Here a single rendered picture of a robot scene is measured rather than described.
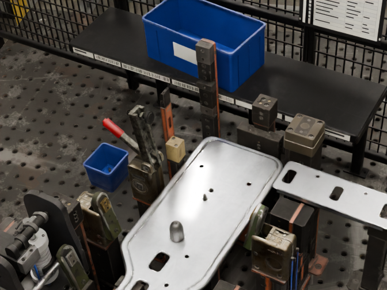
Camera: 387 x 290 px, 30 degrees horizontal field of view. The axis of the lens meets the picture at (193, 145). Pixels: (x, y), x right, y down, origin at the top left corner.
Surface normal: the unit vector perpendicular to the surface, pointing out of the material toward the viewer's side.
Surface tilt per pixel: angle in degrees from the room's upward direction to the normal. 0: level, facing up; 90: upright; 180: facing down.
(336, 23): 90
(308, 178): 0
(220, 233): 0
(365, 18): 90
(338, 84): 0
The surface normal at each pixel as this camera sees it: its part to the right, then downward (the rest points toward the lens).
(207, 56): -0.50, 0.62
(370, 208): -0.07, -0.72
